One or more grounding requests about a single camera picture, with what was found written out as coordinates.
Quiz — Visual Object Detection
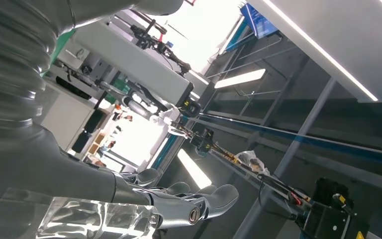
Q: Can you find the black box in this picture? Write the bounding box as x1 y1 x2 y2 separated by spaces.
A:
84 110 106 134
71 131 91 154

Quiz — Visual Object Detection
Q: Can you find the white cabinet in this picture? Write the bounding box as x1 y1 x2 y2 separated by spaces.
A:
41 82 96 152

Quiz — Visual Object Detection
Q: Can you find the white robot stand machine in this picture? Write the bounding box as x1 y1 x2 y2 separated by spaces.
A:
54 9 202 118

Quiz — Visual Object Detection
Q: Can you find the rectangular ceiling light panel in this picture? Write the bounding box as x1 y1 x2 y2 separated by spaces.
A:
214 68 267 89
177 149 212 190

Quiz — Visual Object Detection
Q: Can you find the clear plastic bag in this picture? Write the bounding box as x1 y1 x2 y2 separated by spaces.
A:
235 150 272 176

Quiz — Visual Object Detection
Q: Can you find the grey metal pole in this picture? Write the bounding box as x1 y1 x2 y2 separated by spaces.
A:
232 77 338 239

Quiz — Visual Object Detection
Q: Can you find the blue display screen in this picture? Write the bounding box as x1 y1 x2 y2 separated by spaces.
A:
239 2 279 39

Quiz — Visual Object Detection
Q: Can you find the black overhead device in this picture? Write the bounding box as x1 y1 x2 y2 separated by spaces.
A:
294 177 371 239

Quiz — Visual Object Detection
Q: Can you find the blue overhead beam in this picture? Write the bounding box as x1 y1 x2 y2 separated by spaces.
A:
197 113 382 169

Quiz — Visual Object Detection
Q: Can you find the overhead cable rail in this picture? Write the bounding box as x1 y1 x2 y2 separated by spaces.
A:
168 120 312 207

